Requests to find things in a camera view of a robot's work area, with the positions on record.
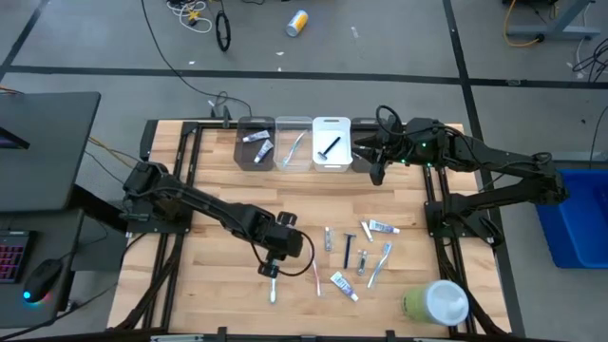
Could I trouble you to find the pink bagged toothbrush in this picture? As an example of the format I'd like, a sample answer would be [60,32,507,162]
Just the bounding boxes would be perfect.
[309,246,323,298]

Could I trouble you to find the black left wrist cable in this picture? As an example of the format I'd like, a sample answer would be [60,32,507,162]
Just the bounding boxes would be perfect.
[256,229,316,278]

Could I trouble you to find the yellow wire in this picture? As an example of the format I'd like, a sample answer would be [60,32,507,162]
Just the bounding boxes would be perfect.
[87,136,139,165]

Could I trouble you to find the smoky translucent plastic bin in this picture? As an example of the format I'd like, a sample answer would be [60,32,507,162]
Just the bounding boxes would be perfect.
[236,116,276,172]

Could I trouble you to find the white metal bracket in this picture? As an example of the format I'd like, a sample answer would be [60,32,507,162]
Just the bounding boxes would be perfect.
[150,333,204,342]

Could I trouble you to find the teal bagged toothbrush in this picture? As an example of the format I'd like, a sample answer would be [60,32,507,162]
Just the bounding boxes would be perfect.
[280,131,307,168]

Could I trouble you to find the white yellow cable bundle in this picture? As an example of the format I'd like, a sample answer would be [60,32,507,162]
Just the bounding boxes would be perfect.
[165,0,214,34]

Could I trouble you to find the black aluminium table frame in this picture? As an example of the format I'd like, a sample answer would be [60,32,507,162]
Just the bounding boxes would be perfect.
[106,118,526,342]

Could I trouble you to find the yellow floor cable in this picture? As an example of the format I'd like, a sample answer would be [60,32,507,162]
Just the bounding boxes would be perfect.
[503,0,542,48]

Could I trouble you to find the clear plastic bin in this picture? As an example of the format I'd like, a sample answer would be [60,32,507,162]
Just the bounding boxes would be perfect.
[274,116,314,173]

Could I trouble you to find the grey desk base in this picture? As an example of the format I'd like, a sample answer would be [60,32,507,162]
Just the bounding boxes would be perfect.
[503,0,602,42]

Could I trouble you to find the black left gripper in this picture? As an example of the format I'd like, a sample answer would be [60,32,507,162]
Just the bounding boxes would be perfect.
[257,211,306,280]

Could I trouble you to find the dark blue disposable razor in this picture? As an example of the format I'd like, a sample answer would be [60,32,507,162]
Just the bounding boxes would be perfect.
[342,232,356,271]
[316,136,342,162]

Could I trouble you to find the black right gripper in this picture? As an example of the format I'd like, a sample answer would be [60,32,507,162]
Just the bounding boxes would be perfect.
[353,117,420,187]

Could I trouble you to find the white plastic bin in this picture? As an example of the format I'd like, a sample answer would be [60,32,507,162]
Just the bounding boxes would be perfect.
[312,116,353,173]

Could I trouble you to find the green wipes canister white lid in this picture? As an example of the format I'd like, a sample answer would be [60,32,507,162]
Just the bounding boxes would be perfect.
[402,278,472,328]

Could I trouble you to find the yellow white can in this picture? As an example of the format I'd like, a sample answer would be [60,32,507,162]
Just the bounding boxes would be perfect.
[286,9,310,38]

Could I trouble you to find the printed white flat package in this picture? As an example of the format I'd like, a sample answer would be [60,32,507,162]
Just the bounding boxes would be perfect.
[330,270,361,302]

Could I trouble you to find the black white cable bundle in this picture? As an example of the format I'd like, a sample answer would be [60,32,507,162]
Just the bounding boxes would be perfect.
[567,37,608,85]

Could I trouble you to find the black computer mouse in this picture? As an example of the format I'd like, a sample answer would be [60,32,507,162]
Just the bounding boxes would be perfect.
[22,258,65,304]

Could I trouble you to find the backlit black keyboard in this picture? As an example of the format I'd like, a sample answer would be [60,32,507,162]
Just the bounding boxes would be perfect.
[0,230,34,285]

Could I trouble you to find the black floor cable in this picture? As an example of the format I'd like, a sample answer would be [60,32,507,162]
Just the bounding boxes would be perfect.
[141,0,253,118]

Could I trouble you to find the black desk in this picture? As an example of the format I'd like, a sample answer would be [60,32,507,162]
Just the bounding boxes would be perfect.
[0,91,130,330]

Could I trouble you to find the dark grey plastic bin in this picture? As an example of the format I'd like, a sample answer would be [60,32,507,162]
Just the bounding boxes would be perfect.
[350,117,394,174]

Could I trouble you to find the blue white bagged toothbrush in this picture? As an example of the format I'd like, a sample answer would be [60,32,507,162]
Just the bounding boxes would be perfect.
[366,240,394,290]
[267,259,280,305]

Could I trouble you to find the blue plastic tote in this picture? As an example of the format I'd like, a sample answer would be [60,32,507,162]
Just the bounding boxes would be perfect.
[535,168,608,271]

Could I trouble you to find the black cable coil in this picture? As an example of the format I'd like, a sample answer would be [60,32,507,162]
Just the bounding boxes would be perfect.
[215,9,233,52]

